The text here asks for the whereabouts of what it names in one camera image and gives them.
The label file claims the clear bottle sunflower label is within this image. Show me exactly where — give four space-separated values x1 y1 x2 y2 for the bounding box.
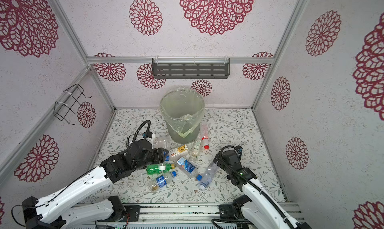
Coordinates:
169 145 189 161

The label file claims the pepsi bottle blue cap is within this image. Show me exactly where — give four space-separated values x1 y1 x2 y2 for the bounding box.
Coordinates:
149 171 178 192

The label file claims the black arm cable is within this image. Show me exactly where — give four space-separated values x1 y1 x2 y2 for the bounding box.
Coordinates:
211 145 296 229
125 119 152 149

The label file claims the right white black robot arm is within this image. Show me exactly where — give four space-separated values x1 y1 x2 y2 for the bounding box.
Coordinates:
211 145 311 229

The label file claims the clear water bottle blue cap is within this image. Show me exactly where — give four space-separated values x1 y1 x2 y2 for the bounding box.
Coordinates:
199 162 219 190

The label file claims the clear bottle green white label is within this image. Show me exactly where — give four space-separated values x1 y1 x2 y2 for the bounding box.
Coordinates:
191 137 201 160

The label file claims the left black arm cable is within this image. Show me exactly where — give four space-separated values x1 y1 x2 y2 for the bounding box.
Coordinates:
125 119 152 149

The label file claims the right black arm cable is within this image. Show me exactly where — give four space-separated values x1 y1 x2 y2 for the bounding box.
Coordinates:
211 145 296 229

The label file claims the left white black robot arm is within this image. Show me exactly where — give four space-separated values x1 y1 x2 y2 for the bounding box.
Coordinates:
22 138 169 229

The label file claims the clear bottle blue orange label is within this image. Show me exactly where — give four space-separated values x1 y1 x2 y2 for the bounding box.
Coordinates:
176 157 202 181

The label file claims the grey slotted wall shelf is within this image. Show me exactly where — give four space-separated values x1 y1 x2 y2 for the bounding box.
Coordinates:
152 58 231 79

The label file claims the black wire wall rack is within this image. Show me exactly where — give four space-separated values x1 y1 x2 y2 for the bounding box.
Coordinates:
53 83 91 125

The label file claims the green soda bottle yellow cap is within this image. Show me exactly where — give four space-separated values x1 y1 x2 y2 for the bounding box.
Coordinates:
146 163 176 175

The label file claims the translucent green bin liner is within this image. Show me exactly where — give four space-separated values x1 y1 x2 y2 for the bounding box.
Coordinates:
159 86 207 138

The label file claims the white bottle red cap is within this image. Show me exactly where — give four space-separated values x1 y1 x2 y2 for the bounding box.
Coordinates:
200 122 210 150

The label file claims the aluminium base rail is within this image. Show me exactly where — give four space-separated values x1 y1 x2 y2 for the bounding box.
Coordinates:
59 196 308 229

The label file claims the grey mesh waste bin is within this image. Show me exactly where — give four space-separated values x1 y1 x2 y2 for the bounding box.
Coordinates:
159 89 206 145

